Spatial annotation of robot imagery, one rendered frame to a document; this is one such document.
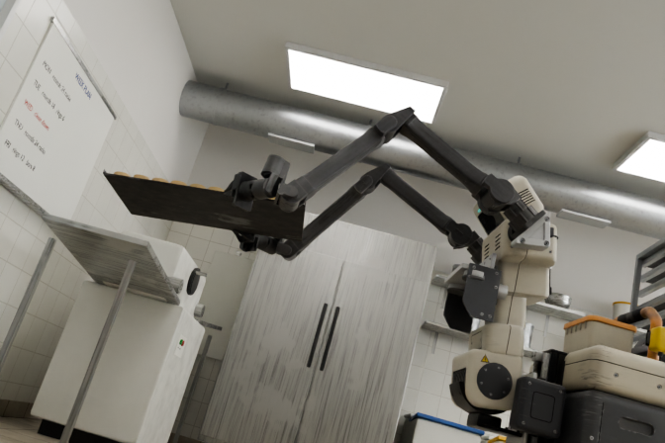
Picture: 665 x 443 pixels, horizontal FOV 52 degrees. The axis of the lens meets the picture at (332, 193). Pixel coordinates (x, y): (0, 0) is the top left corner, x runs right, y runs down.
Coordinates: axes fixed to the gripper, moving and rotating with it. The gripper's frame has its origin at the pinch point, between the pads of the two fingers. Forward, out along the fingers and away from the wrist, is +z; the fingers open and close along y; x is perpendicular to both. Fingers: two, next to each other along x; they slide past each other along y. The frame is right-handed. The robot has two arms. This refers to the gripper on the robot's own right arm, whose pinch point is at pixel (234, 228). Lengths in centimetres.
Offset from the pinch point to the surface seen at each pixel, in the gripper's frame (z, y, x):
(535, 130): -297, 192, -41
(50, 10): 36, 117, -141
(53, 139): -3, 69, -180
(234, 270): -247, 73, -303
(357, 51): -164, 206, -117
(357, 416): -270, -38, -152
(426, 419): -325, -30, -129
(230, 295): -248, 50, -302
